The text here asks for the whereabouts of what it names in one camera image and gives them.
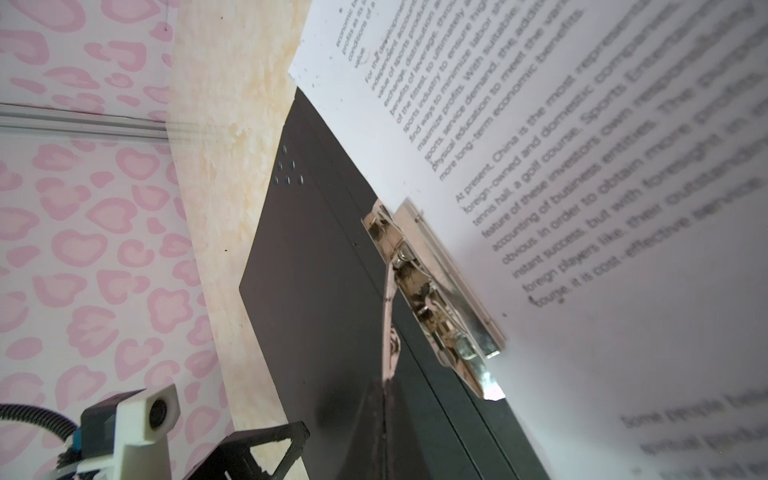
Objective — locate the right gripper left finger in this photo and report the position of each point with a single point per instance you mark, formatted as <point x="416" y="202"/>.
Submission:
<point x="366" y="453"/>

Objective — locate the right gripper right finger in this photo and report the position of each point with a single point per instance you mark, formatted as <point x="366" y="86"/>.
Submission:
<point x="403" y="457"/>

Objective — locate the blue folder black inside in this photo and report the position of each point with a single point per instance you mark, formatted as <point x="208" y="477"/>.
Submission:
<point x="313" y="288"/>

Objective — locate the paper sheet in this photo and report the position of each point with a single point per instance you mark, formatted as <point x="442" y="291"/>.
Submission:
<point x="597" y="172"/>

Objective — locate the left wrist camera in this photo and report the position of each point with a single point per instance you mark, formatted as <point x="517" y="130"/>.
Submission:
<point x="123" y="437"/>

